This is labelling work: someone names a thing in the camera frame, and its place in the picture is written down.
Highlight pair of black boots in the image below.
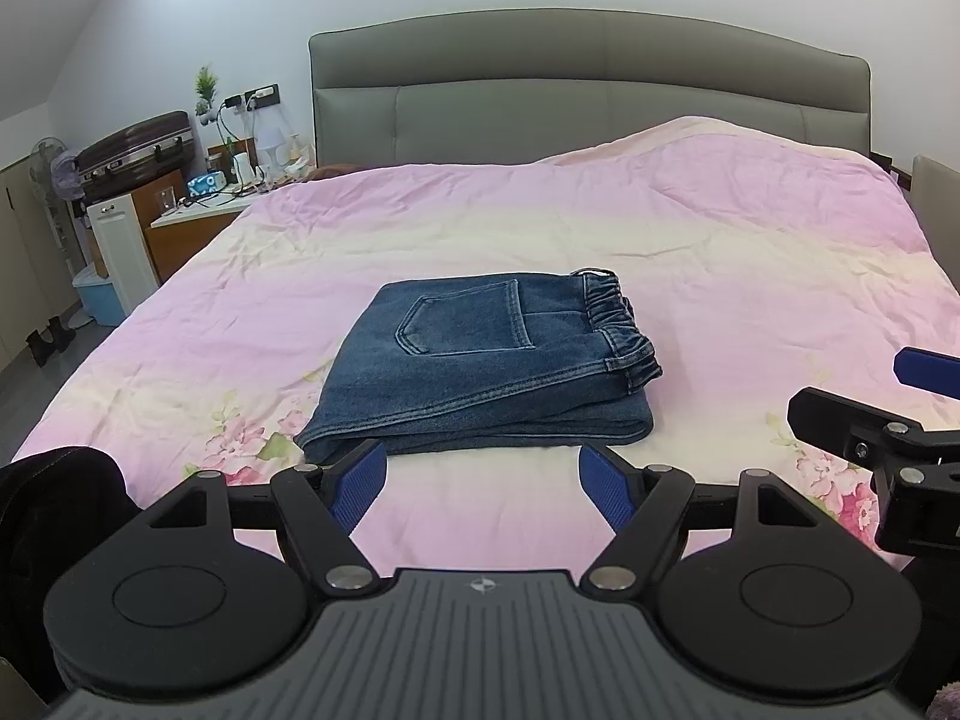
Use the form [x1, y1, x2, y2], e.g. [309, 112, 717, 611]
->
[26, 317, 76, 367]

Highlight wooden nightstand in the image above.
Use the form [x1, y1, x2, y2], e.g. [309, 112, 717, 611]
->
[133, 169, 252, 287]

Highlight black cloth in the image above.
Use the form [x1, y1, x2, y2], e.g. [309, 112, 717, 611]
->
[0, 446, 143, 698]

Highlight blue denim pants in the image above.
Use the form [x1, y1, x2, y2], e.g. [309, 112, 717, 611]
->
[294, 268, 662, 464]

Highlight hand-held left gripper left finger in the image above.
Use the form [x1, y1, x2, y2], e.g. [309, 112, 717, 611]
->
[142, 439, 389, 595]

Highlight blue plastic bin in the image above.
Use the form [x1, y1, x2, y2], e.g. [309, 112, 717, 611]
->
[73, 264, 127, 327]

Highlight standing fan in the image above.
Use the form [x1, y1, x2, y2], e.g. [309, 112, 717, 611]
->
[28, 136, 83, 331]

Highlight white table lamp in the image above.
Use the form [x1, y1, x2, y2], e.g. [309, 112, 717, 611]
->
[251, 109, 290, 166]

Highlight dark bedside table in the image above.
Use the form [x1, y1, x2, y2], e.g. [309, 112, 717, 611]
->
[870, 152, 910, 192]

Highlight grey upholstered bed headboard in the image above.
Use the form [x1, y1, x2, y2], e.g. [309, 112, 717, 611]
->
[309, 9, 875, 170]

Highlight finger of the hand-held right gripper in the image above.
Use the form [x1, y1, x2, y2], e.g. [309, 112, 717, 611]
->
[894, 347, 960, 397]
[787, 388, 960, 552]

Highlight beige wardrobe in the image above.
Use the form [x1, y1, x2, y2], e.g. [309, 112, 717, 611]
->
[0, 157, 76, 372]

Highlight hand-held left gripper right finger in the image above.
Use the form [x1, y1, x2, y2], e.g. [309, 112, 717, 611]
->
[577, 442, 826, 595]

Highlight pink floral blanket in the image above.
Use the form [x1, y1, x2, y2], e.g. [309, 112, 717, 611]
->
[11, 115, 960, 578]

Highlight black wall power outlet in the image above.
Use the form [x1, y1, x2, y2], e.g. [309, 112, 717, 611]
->
[223, 84, 281, 112]

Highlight brown suitcase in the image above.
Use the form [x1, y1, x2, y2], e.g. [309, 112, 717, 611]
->
[73, 111, 197, 192]

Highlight grey chair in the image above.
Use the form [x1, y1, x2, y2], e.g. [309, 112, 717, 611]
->
[911, 155, 960, 282]

